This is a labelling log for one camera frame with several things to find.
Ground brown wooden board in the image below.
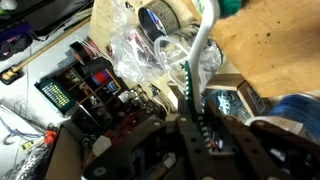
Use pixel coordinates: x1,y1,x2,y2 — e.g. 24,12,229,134
209,0,320,98

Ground black tape roll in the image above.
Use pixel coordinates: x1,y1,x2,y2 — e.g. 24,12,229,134
69,37,101,66

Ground green and white brush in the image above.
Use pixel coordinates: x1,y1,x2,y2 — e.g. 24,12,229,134
182,0,243,151

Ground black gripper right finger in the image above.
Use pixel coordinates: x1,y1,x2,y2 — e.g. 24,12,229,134
204,99,288,180

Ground round metal tin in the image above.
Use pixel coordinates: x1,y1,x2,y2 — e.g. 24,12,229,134
137,0,182,43

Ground wooden cubby organizer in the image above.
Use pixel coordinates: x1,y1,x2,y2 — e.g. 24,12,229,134
54,61,134,118

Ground small wooden box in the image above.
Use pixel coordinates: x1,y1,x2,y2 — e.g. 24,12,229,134
203,73,268,118

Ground wooden broom handle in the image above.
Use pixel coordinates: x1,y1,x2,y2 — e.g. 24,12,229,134
0,16,92,82

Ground black cylinder cup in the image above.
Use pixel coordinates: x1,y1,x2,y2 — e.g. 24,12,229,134
81,57,113,76

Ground green bit case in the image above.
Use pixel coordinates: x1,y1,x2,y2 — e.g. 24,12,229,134
34,77,76,115

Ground clear plastic bags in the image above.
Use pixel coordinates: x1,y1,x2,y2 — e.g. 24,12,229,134
108,0,168,84

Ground wooden top workbench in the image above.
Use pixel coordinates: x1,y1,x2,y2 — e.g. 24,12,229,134
88,0,254,114

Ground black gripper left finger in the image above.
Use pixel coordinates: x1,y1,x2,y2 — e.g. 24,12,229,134
173,89,218,180

